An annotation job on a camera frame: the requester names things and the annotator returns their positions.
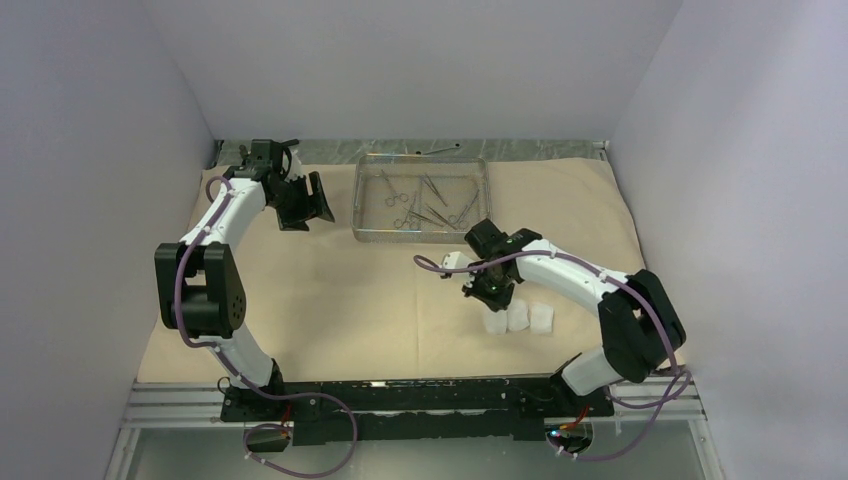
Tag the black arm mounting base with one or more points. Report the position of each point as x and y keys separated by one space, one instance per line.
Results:
x=519 y=407

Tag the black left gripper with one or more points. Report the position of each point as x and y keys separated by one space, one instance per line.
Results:
x=318 y=203

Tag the black-handled claw hammer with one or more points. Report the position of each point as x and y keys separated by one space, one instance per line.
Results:
x=265 y=149

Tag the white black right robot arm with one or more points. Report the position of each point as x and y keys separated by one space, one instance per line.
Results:
x=640 y=329

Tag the beige wrapping cloth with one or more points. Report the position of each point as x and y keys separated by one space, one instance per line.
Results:
x=327 y=307

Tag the silver forceps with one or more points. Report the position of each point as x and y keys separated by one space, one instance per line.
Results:
x=445 y=220
x=420 y=217
x=431 y=185

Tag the white gauze square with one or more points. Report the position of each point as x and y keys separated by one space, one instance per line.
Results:
x=541 y=317

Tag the metal mesh instrument tray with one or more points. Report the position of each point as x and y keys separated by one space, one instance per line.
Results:
x=457 y=179

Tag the aluminium rail frame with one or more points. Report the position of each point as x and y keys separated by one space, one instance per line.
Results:
x=198 y=405

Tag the silver surgical scissors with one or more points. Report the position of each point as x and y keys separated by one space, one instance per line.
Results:
x=394 y=196

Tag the silver ratchet wrench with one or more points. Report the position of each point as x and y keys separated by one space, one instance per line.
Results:
x=437 y=151

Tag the white gauze pad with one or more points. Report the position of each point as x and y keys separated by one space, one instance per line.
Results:
x=518 y=316
x=495 y=323

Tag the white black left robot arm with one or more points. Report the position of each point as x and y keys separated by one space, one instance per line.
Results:
x=200 y=291

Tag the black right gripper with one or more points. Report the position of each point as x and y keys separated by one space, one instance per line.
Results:
x=473 y=288

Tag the silver haemostat clamp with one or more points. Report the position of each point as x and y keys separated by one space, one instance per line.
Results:
x=407 y=221
x=460 y=220

